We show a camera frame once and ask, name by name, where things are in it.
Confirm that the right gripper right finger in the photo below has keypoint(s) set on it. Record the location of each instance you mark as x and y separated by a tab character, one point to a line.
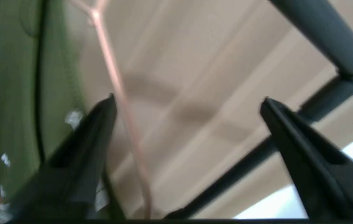
325	180

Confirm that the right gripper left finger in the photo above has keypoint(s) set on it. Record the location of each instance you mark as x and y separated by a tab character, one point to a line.
71	168

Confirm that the green garment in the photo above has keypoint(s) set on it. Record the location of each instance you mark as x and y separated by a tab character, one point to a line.
8	93

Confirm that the pink clothes hanger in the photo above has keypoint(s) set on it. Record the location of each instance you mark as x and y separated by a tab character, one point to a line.
110	62

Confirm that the black clothes rack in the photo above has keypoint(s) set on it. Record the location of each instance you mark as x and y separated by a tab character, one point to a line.
325	31

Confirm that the beige curtain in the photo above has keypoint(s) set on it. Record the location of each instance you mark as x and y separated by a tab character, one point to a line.
195	62

